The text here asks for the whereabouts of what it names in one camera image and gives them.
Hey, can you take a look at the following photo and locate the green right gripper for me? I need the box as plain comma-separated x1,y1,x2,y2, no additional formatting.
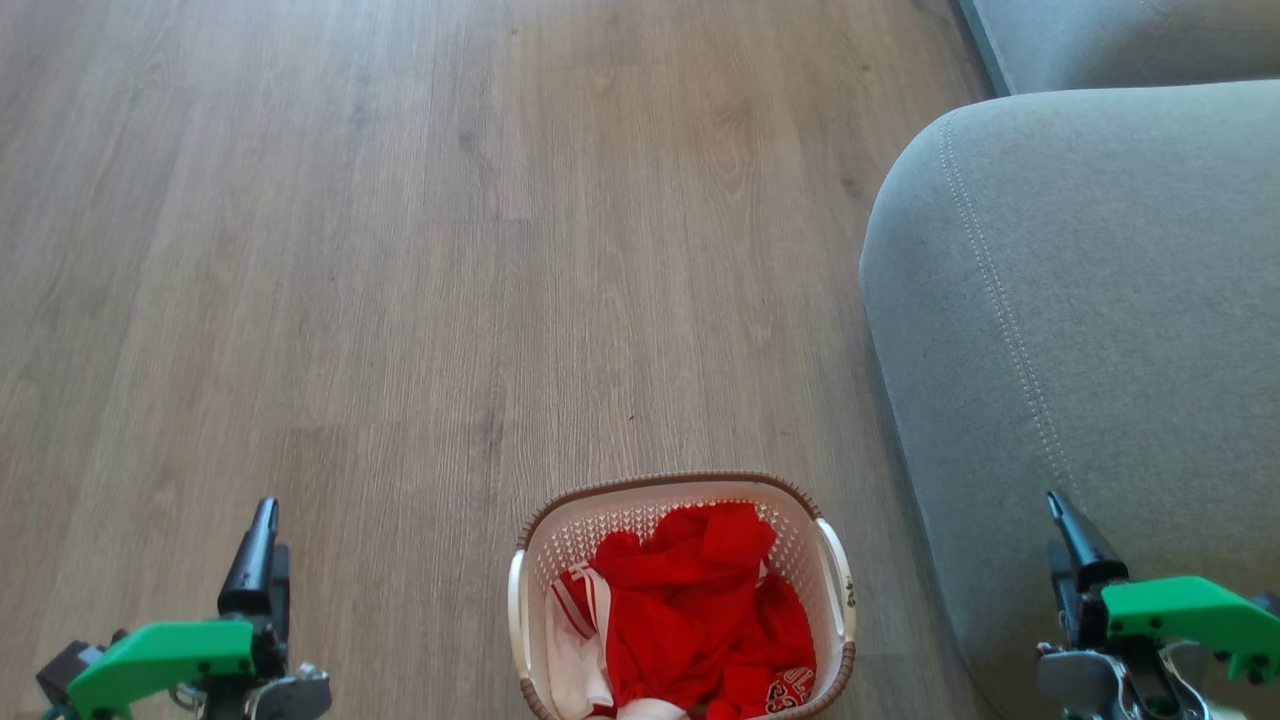
1047,490,1280,687

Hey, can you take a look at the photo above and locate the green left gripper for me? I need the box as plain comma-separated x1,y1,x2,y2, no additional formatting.
65,497,292,720

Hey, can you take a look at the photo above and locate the white plastic laundry basket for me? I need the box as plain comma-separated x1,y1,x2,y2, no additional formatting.
507,472,857,720

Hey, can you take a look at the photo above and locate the white garment with red stripes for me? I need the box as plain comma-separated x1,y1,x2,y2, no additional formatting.
545,565,691,720

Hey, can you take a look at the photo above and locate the grey fabric sofa seat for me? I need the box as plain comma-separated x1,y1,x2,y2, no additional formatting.
960,0,1280,97

